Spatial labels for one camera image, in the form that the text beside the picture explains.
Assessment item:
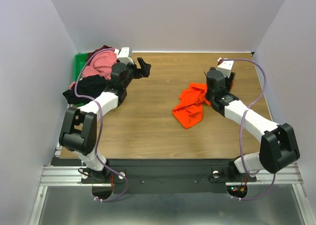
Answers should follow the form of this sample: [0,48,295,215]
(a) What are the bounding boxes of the orange t shirt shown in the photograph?
[172,83,211,129]

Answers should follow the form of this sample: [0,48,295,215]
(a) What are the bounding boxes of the black t shirt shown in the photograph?
[62,75,109,105]

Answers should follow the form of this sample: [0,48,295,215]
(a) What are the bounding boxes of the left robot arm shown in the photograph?
[59,57,151,183]

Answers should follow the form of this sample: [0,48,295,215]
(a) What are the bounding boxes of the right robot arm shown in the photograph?
[205,68,300,180]

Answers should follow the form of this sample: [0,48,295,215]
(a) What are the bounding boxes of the green plastic bin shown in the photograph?
[74,52,93,105]

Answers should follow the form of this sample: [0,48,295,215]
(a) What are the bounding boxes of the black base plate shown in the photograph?
[50,158,264,195]

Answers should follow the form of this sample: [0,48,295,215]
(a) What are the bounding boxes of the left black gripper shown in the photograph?
[123,58,152,90]

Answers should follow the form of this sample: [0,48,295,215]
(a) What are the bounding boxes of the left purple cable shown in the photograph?
[74,47,129,203]

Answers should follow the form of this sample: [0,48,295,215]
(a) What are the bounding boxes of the pink t shirt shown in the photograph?
[79,49,118,80]

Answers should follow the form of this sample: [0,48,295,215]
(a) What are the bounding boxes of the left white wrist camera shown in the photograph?
[117,47,134,64]

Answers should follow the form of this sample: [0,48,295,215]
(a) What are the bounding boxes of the maroon t shirt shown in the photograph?
[86,45,115,61]

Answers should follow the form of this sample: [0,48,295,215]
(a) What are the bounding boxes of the purple cable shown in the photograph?
[221,58,277,202]
[74,47,129,203]

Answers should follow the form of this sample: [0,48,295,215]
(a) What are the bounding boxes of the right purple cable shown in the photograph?
[221,58,277,202]

